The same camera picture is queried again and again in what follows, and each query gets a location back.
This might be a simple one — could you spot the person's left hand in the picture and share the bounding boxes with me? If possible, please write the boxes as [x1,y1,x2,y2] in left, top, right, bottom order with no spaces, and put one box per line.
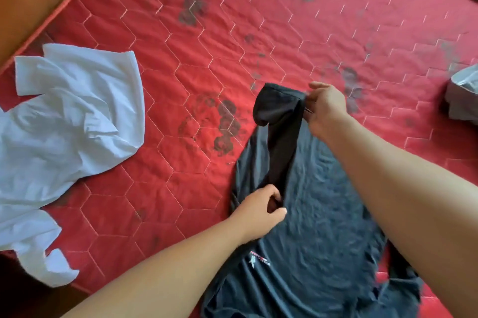
[228,183,287,244]

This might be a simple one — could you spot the person's right hand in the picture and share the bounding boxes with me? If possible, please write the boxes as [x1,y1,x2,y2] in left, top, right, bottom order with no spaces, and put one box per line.
[303,81,354,143]

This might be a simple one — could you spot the black long-sleeve shirt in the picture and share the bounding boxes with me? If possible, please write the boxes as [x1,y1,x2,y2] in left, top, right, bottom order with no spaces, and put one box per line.
[200,83,425,318]

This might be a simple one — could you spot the grey trousers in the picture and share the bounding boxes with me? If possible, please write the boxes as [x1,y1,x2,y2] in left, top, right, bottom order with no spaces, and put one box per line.
[444,64,478,124]

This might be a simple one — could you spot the white button shirt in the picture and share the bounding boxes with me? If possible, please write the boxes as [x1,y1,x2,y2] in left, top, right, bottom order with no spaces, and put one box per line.
[0,43,145,288]

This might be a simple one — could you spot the person's left forearm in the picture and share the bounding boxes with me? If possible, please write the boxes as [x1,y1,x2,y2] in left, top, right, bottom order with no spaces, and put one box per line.
[61,216,251,318]

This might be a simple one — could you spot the person's right forearm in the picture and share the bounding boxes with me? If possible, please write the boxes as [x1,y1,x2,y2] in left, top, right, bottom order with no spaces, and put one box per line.
[321,116,478,318]

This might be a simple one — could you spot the red quilted mattress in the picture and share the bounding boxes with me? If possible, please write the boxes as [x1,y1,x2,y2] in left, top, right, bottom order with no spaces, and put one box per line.
[0,0,478,318]

